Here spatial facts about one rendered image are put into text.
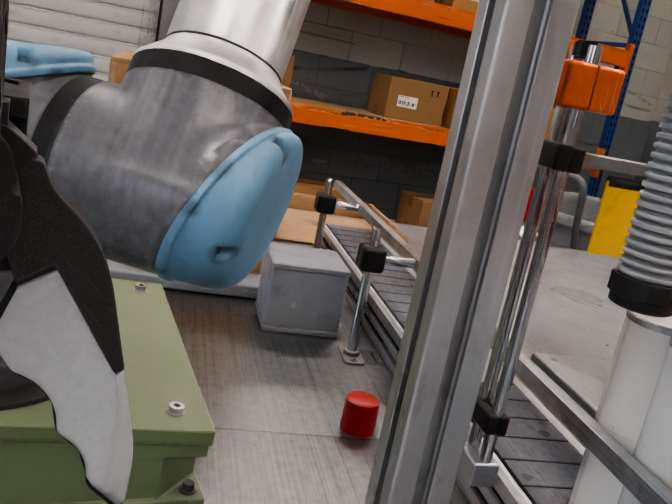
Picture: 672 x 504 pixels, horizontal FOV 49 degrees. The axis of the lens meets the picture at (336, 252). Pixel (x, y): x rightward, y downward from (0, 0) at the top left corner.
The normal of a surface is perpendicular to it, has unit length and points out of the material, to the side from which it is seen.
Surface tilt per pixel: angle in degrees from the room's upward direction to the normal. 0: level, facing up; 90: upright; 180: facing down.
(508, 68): 90
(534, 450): 0
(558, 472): 0
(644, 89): 90
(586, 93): 90
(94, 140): 60
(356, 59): 90
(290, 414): 0
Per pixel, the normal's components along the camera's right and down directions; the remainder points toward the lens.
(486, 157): 0.19, 0.28
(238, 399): 0.19, -0.95
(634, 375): -0.69, 0.04
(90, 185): -0.15, 0.21
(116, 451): 0.87, 0.32
